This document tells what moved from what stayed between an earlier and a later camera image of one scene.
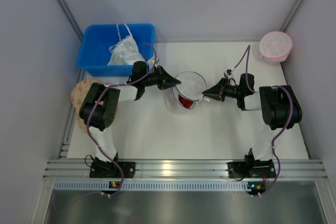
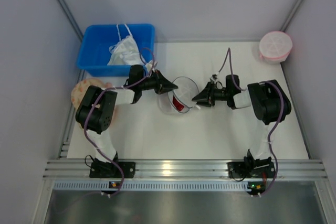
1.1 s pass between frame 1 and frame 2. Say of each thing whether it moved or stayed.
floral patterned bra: stayed
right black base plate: stayed
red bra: moved
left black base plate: stayed
